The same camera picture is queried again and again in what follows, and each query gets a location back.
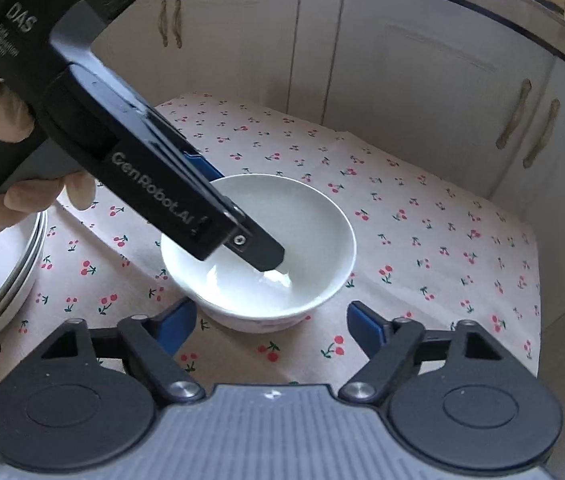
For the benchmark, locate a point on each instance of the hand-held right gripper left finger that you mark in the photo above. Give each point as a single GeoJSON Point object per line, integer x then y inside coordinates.
{"type": "Point", "coordinates": [177, 330]}

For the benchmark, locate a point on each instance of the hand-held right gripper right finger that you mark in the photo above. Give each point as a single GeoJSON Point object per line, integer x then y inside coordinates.
{"type": "Point", "coordinates": [365, 322]}

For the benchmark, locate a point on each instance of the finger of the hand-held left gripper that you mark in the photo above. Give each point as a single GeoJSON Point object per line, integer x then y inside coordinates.
{"type": "Point", "coordinates": [202, 165]}
{"type": "Point", "coordinates": [260, 250]}

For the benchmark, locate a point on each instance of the large white bowl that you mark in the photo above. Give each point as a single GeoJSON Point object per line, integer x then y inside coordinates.
{"type": "Point", "coordinates": [282, 240]}

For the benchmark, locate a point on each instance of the person's left hand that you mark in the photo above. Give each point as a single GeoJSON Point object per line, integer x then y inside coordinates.
{"type": "Point", "coordinates": [2, 110]}

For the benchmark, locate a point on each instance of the cherry print tablecloth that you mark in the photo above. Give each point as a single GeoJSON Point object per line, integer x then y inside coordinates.
{"type": "Point", "coordinates": [412, 200]}

